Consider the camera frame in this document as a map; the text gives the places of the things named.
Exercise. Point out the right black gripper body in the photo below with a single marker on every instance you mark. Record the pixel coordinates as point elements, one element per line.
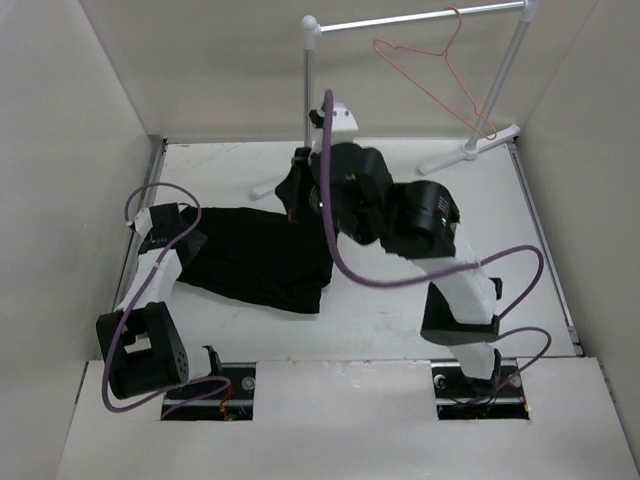
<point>364,234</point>

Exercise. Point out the pink wire hanger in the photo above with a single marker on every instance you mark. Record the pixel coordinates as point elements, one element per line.
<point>455,97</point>

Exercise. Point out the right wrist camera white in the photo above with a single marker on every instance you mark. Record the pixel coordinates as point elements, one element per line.
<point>344,125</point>

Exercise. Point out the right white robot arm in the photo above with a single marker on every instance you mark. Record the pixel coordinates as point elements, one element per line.
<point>418,221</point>

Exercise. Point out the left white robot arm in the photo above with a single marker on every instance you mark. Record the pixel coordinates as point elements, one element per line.
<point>139,340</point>

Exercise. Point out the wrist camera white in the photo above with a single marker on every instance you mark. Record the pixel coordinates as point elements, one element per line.
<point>344,125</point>
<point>142,222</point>

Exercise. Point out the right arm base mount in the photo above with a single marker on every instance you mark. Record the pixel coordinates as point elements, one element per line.
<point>458,399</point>

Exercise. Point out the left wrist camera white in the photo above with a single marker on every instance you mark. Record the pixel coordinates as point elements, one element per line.
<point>142,222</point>

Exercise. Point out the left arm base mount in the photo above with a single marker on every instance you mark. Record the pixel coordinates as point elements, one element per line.
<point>198,403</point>

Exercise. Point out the black trousers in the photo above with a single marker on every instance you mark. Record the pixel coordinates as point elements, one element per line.
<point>259,257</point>

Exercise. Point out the white clothes rack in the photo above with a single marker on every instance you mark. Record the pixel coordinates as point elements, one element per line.
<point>318,37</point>

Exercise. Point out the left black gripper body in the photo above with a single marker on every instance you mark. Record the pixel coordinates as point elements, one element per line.
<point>195,242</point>

